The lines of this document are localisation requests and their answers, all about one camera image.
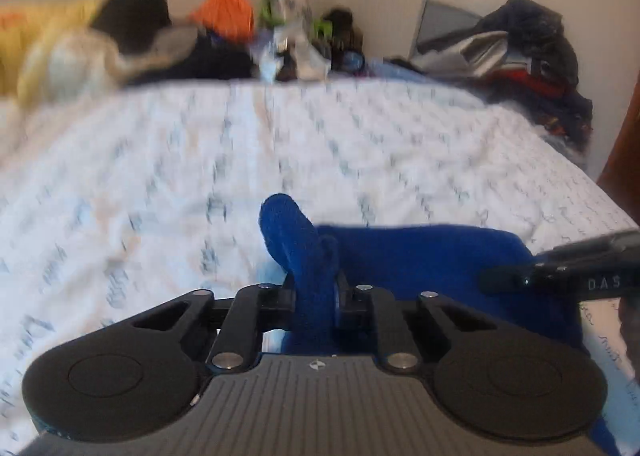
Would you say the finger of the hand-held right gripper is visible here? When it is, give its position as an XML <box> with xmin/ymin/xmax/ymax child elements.
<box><xmin>479</xmin><ymin>263</ymin><xmax>538</xmax><ymax>295</ymax></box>

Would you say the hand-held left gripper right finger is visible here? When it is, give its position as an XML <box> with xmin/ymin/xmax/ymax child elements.
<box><xmin>334</xmin><ymin>283</ymin><xmax>497</xmax><ymax>373</ymax></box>

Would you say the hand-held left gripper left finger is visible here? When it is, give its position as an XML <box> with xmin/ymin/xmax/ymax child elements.
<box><xmin>132</xmin><ymin>282</ymin><xmax>297</xmax><ymax>373</ymax></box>

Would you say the blue small garment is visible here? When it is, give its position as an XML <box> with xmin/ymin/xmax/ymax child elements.
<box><xmin>257</xmin><ymin>193</ymin><xmax>618</xmax><ymax>456</ymax></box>

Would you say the pile of dark clothes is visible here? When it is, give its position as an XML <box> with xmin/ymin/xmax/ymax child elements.
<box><xmin>387</xmin><ymin>0</ymin><xmax>596</xmax><ymax>154</ymax></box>

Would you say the brown wooden furniture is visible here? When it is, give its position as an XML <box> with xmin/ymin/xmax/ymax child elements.
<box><xmin>596</xmin><ymin>80</ymin><xmax>640</xmax><ymax>225</ymax></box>

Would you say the white printed bedsheet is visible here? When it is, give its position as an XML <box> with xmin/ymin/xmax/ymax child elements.
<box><xmin>0</xmin><ymin>78</ymin><xmax>640</xmax><ymax>456</ymax></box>

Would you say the grey laptop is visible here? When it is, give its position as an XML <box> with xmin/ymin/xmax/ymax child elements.
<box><xmin>409</xmin><ymin>0</ymin><xmax>483</xmax><ymax>61</ymax></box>

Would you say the small black bag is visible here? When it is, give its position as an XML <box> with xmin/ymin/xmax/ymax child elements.
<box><xmin>320</xmin><ymin>8</ymin><xmax>367</xmax><ymax>72</ymax></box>

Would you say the green toy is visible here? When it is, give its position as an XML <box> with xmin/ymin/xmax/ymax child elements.
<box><xmin>257</xmin><ymin>0</ymin><xmax>336</xmax><ymax>44</ymax></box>

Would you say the orange cloth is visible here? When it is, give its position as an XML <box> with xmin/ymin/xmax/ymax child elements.
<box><xmin>187</xmin><ymin>0</ymin><xmax>257</xmax><ymax>42</ymax></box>

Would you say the black and grey cloth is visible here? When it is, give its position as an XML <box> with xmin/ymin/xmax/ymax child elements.
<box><xmin>90</xmin><ymin>0</ymin><xmax>256</xmax><ymax>86</ymax></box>

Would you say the yellow floral blanket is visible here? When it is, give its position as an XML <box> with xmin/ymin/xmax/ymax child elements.
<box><xmin>0</xmin><ymin>0</ymin><xmax>123</xmax><ymax>109</ymax></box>

